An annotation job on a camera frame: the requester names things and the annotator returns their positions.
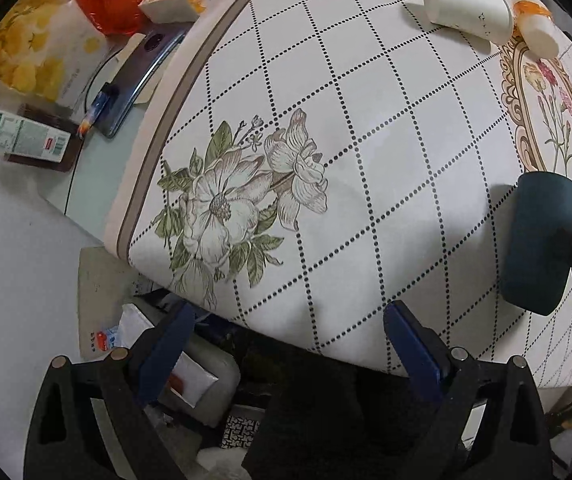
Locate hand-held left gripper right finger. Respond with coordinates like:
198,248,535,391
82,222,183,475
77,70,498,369
383,300,553,480

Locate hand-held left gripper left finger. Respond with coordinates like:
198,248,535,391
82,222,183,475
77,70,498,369
23,301,197,480

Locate dark teal cup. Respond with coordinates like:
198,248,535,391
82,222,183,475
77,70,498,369
497,171,572,316

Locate orange and white paper cup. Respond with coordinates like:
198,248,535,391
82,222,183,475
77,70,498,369
512,0,561,58

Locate white paper packet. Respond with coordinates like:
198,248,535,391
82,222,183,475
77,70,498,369
92,304,219,408

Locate black and white patterned box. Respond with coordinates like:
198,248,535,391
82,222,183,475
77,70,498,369
220,404,265,452

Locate floral checked tablecloth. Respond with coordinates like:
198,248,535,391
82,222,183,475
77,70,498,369
103,0,572,401

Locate brown notebook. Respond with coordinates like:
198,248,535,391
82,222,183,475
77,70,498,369
4,103,85,174

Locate white and green carton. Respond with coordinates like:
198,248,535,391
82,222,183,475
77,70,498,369
0,109,72,163

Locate blue smartphone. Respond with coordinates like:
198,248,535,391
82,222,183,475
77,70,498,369
96,29,187,138

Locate yellow flower printed bag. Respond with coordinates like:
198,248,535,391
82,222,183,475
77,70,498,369
0,0,109,108

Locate orange and white tissue pack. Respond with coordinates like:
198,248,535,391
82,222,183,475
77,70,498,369
138,0,223,23

